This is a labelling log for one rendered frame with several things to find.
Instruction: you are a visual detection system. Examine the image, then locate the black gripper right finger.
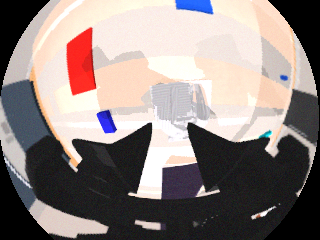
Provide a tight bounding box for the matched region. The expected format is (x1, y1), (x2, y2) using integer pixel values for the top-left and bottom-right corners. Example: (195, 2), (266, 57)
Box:
(187, 121), (271, 193)

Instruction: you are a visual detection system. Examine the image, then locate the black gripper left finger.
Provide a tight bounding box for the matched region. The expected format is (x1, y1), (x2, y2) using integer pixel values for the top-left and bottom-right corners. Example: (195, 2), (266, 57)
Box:
(72, 123), (152, 193)

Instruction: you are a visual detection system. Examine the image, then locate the blue flat block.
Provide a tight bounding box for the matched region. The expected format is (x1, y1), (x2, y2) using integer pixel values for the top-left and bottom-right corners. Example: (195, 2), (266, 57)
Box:
(96, 109), (117, 133)

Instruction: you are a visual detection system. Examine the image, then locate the red flat plate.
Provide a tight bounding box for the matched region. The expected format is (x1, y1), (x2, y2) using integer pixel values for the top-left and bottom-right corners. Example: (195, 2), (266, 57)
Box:
(67, 27), (96, 95)

